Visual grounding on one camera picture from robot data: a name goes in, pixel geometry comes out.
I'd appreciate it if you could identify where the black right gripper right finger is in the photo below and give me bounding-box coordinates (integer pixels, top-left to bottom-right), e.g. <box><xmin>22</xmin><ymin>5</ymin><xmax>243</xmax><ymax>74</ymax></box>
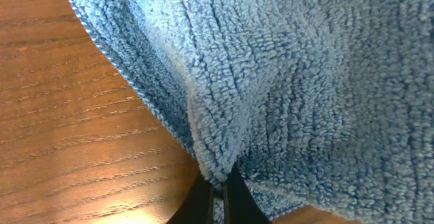
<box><xmin>223</xmin><ymin>165</ymin><xmax>271</xmax><ymax>224</ymax></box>

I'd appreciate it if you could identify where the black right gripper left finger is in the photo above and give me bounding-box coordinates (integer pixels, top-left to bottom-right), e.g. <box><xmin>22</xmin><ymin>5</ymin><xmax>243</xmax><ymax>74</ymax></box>
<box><xmin>167</xmin><ymin>172</ymin><xmax>214</xmax><ymax>224</ymax></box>

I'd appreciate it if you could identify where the blue microfiber cloth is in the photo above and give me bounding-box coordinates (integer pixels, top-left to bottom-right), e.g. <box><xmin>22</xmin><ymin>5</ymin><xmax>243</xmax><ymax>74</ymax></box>
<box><xmin>69</xmin><ymin>0</ymin><xmax>433</xmax><ymax>223</ymax></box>

